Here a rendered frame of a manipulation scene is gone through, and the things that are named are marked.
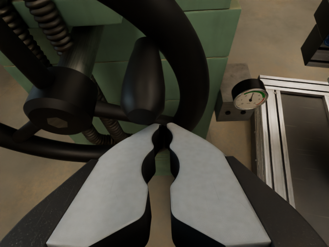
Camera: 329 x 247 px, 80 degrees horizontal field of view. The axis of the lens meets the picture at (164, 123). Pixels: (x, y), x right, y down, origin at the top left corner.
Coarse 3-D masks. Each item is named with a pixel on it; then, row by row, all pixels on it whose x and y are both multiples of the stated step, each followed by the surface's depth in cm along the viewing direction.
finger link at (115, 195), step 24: (120, 144) 10; (144, 144) 10; (96, 168) 8; (120, 168) 8; (144, 168) 9; (96, 192) 7; (120, 192) 7; (144, 192) 7; (72, 216) 6; (96, 216) 6; (120, 216) 6; (144, 216) 6; (48, 240) 6; (72, 240) 6; (96, 240) 6; (120, 240) 6; (144, 240) 7
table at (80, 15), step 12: (12, 0) 20; (60, 0) 19; (72, 0) 19; (84, 0) 19; (96, 0) 19; (24, 12) 20; (60, 12) 20; (72, 12) 20; (84, 12) 20; (96, 12) 20; (108, 12) 20; (24, 24) 21; (36, 24) 21; (72, 24) 21; (84, 24) 21; (96, 24) 22; (108, 24) 22
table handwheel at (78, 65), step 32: (128, 0) 11; (160, 0) 11; (0, 32) 13; (96, 32) 25; (160, 32) 12; (192, 32) 13; (32, 64) 15; (64, 64) 20; (192, 64) 14; (32, 96) 17; (64, 96) 17; (96, 96) 21; (192, 96) 17; (0, 128) 25; (32, 128) 23; (64, 128) 20; (192, 128) 22; (64, 160) 30
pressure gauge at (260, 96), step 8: (248, 80) 37; (256, 80) 36; (240, 88) 37; (248, 88) 36; (256, 88) 35; (264, 88) 36; (232, 96) 39; (240, 96) 37; (248, 96) 37; (256, 96) 37; (264, 96) 37; (240, 104) 39; (248, 104) 39; (256, 104) 39
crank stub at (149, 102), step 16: (144, 48) 12; (128, 64) 12; (144, 64) 11; (160, 64) 12; (128, 80) 10; (144, 80) 10; (160, 80) 11; (128, 96) 10; (144, 96) 10; (160, 96) 10; (128, 112) 10; (144, 112) 10; (160, 112) 11
